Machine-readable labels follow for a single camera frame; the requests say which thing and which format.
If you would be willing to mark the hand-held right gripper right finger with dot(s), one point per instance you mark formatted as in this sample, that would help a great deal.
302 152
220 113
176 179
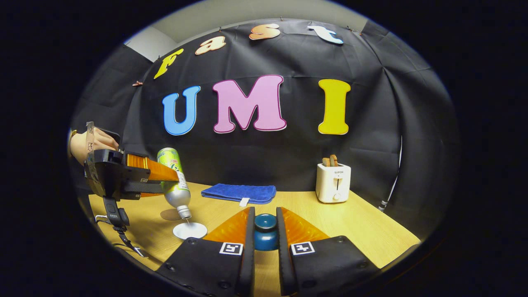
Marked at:
282 264

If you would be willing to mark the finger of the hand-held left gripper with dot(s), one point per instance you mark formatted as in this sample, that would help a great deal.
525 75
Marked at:
144 169
140 187

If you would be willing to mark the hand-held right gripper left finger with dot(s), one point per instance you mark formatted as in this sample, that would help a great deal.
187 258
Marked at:
248 255

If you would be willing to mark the teal teacup lid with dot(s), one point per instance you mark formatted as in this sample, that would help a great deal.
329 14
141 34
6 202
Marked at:
265 231

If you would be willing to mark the green label water bottle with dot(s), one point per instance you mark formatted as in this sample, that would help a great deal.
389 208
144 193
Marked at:
175 181

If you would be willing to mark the round brown coaster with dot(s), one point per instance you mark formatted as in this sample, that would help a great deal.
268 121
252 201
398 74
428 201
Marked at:
167 214

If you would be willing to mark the teal white-lined teacup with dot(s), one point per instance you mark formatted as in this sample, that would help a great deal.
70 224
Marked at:
189 231

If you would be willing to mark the blue folded towel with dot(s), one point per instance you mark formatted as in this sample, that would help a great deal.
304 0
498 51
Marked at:
239 192

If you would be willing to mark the white toaster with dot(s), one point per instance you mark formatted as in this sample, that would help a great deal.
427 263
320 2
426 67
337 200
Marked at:
332 183

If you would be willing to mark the black backdrop cloth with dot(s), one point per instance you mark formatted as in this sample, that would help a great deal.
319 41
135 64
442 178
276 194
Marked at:
268 156

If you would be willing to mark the pale toast slice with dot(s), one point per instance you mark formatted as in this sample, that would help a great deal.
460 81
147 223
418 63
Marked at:
326 162

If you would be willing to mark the brown toast slice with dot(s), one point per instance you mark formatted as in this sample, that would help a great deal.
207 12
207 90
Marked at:
333 161

